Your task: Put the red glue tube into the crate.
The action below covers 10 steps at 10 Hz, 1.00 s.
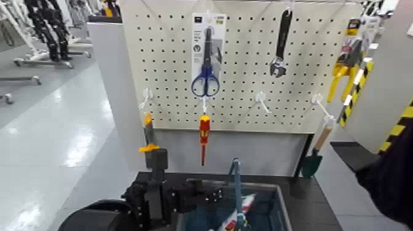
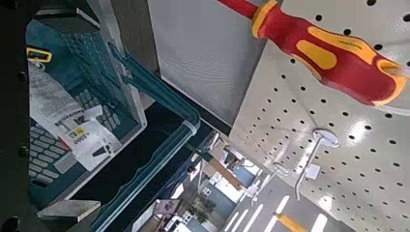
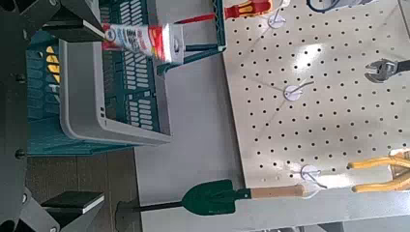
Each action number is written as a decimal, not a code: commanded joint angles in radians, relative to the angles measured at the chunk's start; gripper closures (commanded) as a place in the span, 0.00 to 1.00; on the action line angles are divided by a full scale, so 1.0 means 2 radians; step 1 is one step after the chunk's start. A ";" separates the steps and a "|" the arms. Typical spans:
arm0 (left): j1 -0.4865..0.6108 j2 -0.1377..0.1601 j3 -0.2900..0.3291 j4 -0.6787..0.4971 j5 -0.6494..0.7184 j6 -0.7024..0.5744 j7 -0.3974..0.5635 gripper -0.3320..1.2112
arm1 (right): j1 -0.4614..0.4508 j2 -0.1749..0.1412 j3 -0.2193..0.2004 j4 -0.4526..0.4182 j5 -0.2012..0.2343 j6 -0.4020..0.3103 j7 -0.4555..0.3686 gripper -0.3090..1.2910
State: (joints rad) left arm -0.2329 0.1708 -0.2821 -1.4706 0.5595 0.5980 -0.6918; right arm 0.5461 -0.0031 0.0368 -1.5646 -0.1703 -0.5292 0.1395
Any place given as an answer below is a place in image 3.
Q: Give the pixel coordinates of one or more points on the red yellow screwdriver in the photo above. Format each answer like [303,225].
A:
[248,9]

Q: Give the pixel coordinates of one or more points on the teal crate grey rim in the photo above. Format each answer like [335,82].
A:
[83,96]

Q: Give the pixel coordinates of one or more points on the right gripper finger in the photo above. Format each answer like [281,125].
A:
[77,30]
[75,203]

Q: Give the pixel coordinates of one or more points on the white pegboard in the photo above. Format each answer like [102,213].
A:
[322,129]

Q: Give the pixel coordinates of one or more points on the red glue tube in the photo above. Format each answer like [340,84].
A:
[141,40]

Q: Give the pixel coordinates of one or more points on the white pegboard hook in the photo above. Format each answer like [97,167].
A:
[276,21]
[292,93]
[310,173]

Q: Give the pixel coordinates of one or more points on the yellow striped tape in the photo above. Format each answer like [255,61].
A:
[53,64]

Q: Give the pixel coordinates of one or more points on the blue scissors in pack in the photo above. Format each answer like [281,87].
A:
[354,2]

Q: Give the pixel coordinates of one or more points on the grey metal back panel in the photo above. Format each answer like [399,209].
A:
[199,129]

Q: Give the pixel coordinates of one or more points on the black adjustable wrench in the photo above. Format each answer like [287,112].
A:
[382,70]

